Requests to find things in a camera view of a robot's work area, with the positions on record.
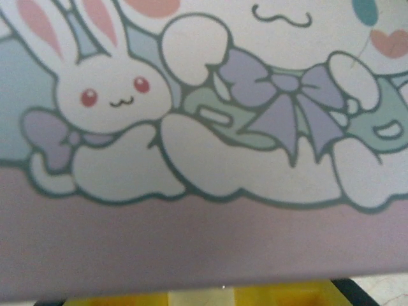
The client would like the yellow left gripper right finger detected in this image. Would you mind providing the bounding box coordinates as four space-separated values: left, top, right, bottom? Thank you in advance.
232 279 381 306

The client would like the pastel cartoon rabbit box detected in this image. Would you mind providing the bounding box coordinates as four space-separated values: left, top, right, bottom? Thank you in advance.
0 0 408 302

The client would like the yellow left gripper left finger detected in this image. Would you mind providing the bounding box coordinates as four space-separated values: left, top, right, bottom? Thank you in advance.
33 291 170 306

